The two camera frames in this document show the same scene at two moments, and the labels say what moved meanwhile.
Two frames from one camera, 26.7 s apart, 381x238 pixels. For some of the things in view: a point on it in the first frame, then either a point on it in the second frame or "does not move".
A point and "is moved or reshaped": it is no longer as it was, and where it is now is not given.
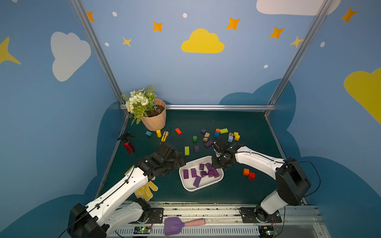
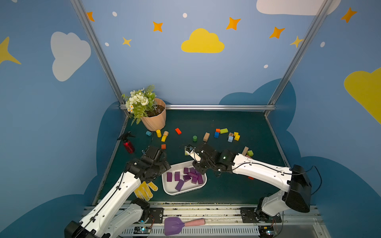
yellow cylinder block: (158, 133) does not move
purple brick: (197, 181) to (179, 185)
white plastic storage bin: (200, 173) is moved or reshaped
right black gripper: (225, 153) to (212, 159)
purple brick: (186, 174) to (169, 176)
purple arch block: (209, 166) is moved or reshaped
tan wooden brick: (206, 138) does not move
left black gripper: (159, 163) to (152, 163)
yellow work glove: (146, 192) does not move
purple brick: (193, 172) to (177, 176)
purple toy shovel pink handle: (173, 225) does not move
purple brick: (208, 144) to (192, 174)
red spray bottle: (128, 144) does not move
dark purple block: (203, 173) is moved or reshaped
